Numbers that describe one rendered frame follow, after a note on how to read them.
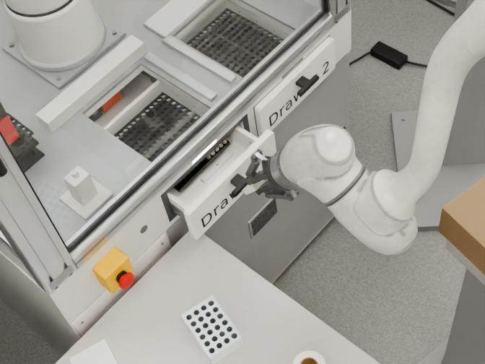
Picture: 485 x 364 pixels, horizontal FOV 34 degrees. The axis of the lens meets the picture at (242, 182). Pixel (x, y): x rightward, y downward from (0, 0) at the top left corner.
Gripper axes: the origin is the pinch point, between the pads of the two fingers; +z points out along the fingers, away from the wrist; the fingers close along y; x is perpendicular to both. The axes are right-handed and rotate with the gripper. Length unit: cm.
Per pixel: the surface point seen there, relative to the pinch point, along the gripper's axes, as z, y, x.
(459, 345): 30, -76, -26
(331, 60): 12.9, 6.8, -44.4
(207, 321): 6.0, -14.7, 27.0
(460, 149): 63, -50, -90
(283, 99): 10.8, 8.3, -25.7
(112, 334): 18.2, -3.4, 41.7
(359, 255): 77, -52, -42
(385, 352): 62, -74, -20
